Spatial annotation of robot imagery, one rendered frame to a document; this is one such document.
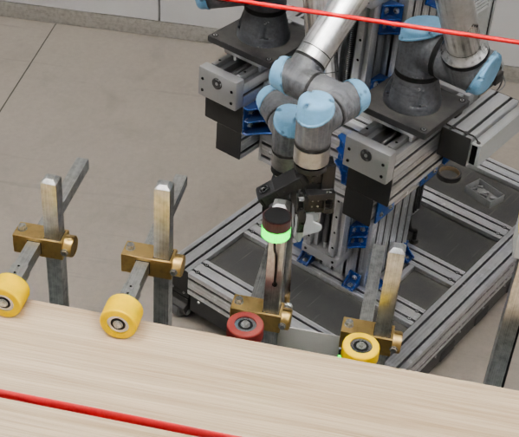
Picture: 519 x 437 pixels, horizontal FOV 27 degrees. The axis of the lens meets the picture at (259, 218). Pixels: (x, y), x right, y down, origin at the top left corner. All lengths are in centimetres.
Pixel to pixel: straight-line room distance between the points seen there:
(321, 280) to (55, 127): 153
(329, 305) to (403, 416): 127
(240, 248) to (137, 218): 59
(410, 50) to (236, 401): 103
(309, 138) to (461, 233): 168
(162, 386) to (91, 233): 185
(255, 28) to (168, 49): 212
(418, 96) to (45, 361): 116
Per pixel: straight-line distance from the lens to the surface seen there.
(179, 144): 446
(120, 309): 225
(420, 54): 273
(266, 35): 303
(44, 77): 491
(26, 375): 225
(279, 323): 242
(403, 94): 279
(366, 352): 231
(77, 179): 264
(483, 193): 400
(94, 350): 228
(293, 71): 232
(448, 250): 373
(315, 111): 216
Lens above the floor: 252
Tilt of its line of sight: 38 degrees down
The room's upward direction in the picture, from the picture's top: 4 degrees clockwise
